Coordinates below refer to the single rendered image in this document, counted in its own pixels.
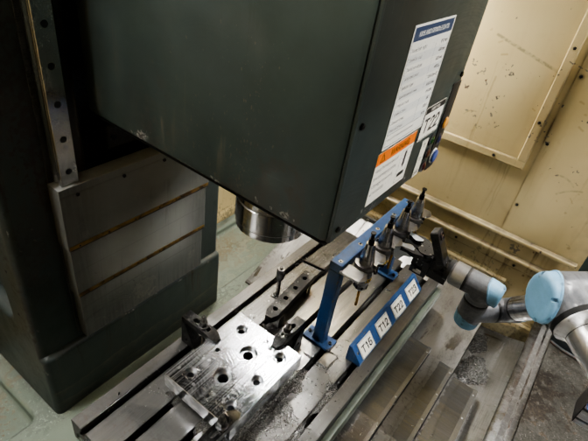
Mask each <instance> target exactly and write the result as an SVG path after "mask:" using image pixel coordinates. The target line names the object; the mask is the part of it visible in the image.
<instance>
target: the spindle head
mask: <svg viewBox="0 0 588 441"><path fill-rule="evenodd" d="M487 3H488V0H76V4H77V11H78V19H79V26H80V39H81V46H82V53H83V60H84V67H85V75H86V82H87V95H88V102H89V107H90V109H91V110H92V111H91V114H93V115H94V116H97V117H99V118H100V119H102V120H103V121H105V122H106V123H109V124H111V125H113V126H114V127H116V128H118V129H119V130H121V131H123V132H125V133H126V134H128V135H130V136H132V137H134V138H135V139H137V140H139V141H140V142H142V143H144V144H146V145H148V146H150V147H151V148H152V149H154V150H156V151H158V152H160V153H162V154H164V155H165V156H167V157H168V158H171V159H172V160H174V161H176V162H178V163H179V164H181V165H183V166H184V167H186V168H188V169H190V170H191V171H193V172H196V173H197V174H199V175H200V176H202V177H204V178H205V179H208V180H210V181H211V182H213V183H215V184H216V185H217V186H220V187H222V188H223V189H225V190H227V191H229V192H231V193H232V194H234V195H236V196H237V197H239V198H241V199H243V200H245V201H247V202H248V203H249V204H251V205H253V206H255V207H257V208H259V209H261V210H263V211H264V212H265V213H267V214H269V215H271V216H273V217H275V218H276V219H278V220H280V221H281V222H283V223H285V224H287V225H288V226H290V227H292V228H295V229H296V230H297V231H299V232H301V233H302V234H304V235H307V236H308V237H310V238H312V239H313V240H314V241H316V242H319V243H321V244H322V245H324V246H325V245H326V244H328V243H330V242H332V241H333V240H334V239H336V238H337V237H338V236H339V235H341V234H342V233H343V232H345V231H346V230H347V229H348V228H350V227H351V226H352V225H353V224H354V223H355V222H356V221H358V220H359V219H360V218H362V217H363V216H364V215H365V214H367V213H368V212H369V211H371V210H372V209H373V208H374V207H376V206H377V205H378V204H380V203H381V202H382V201H383V200H385V199H386V198H387V197H388V196H389V195H390V194H391V193H393V192H394V191H395V190H397V189H398V188H399V187H400V186H402V185H403V184H404V183H406V182H407V181H408V180H409V179H410V178H411V175H412V172H413V170H414V167H415V164H416V161H417V157H418V154H419V151H420V148H421V145H422V142H423V141H424V140H425V139H427V138H429V139H430V137H431V135H432V134H435V135H436V134H437V131H438V127H439V124H440V122H441V119H442V116H443V113H444V111H445V106H446V103H447V101H448V98H449V95H450V92H451V90H452V86H453V84H454V83H456V82H458V81H461V78H462V77H463V75H464V70H465V67H466V63H467V61H468V58H469V55H470V52H471V50H472V48H473V43H474V40H475V38H476V35H477V32H478V30H479V28H480V23H481V20H482V18H483V16H484V13H485V10H486V7H487ZM453 15H457V16H456V19H455V22H454V25H453V27H452V30H451V35H450V38H449V41H448V44H447V47H446V49H445V52H444V57H443V60H442V63H441V66H440V68H439V71H438V74H437V79H436V82H435V85H434V88H433V90H432V93H431V96H430V101H429V104H428V107H430V106H432V105H433V104H435V103H437V102H439V101H441V100H442V99H444V98H445V97H447V98H446V101H445V104H444V108H443V111H442V114H441V116H440V119H439V122H438V125H437V129H435V130H434V131H432V132H431V133H430V134H429V135H427V136H426V137H424V138H423V139H421V140H420V141H418V142H417V137H418V134H419V131H420V129H421V127H420V128H418V129H416V130H414V131H413V132H411V133H410V134H412V133H414V132H415V131H417V133H416V138H415V141H414V143H413V147H412V150H411V153H410V155H409V160H408V163H407V166H406V169H405V172H404V174H403V177H402V179H400V180H399V181H398V182H397V183H395V184H394V185H392V186H391V187H390V188H389V189H388V190H387V191H386V192H384V193H383V194H382V195H380V196H379V197H378V198H376V199H375V200H374V201H372V202H371V203H370V204H368V205H367V206H366V207H364V206H365V204H366V200H367V196H368V191H369V187H370V185H371V181H372V177H373V175H374V171H375V166H376V162H377V158H378V156H379V155H380V154H381V153H383V152H384V151H386V150H387V149H389V148H390V147H392V146H393V145H395V144H397V143H399V142H400V141H402V140H403V139H404V138H405V137H407V136H405V137H404V138H402V139H401V140H399V141H398V142H396V143H394V144H392V145H391V146H389V147H388V148H387V149H386V150H384V151H382V146H383V143H384V139H385V136H386V133H387V129H388V126H389V121H390V117H391V114H392V111H393V107H394V104H395V101H396V95H397V92H398V88H399V86H400V82H401V78H402V76H403V69H404V67H405V63H406V59H407V57H408V53H409V50H410V44H411V41H412V38H413V34H414V31H415V28H416V25H421V24H424V23H428V22H431V21H434V20H438V19H441V18H447V17H450V16H453ZM428 107H427V108H428ZM410 134H408V136H409V135H410Z"/></svg>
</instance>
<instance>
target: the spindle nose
mask: <svg viewBox="0 0 588 441"><path fill-rule="evenodd" d="M234 215H235V222H236V225H237V227H238V228H239V229H240V230H241V231H242V232H243V233H244V234H245V235H247V236H249V237H250V238H252V239H255V240H257V241H259V242H267V243H285V242H291V241H294V240H296V239H297V238H299V237H300V236H301V235H302V233H301V232H299V231H297V230H296V229H295V228H293V227H290V226H288V225H287V224H285V223H283V222H281V221H280V220H278V219H276V218H275V217H273V216H271V215H269V214H268V213H265V212H264V211H263V210H261V209H259V208H257V207H255V206H253V205H251V204H249V203H248V202H247V201H245V200H243V199H241V198H239V197H237V196H236V198H235V210H234Z"/></svg>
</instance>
